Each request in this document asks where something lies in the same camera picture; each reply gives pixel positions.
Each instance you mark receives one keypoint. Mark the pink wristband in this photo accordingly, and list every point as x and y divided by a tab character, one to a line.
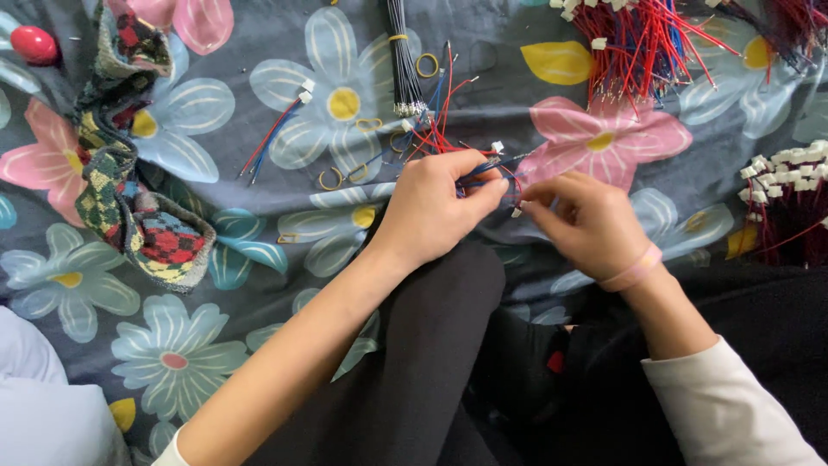
634	270

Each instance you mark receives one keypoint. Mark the person's black trousers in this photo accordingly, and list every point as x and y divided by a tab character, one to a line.
420	369

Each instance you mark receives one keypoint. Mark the white pillow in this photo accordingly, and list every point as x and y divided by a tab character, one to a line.
45	401

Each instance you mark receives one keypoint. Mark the checkered knitted cloth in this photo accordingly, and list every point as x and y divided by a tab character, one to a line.
123	155

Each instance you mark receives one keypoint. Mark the person's left hand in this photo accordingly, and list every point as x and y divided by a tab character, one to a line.
424	207

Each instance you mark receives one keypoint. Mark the red ball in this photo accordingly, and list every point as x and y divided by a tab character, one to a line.
33	44

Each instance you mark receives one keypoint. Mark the person's right hand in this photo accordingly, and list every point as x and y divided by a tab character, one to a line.
595	226

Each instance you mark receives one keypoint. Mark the small white plastic connector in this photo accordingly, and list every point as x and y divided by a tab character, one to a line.
516	211

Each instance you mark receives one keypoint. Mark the grey floral bedsheet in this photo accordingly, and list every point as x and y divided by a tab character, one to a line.
259	285

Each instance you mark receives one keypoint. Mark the yellow rubber band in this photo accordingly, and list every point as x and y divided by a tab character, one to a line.
427	65
330	179
288	238
358	172
369	124

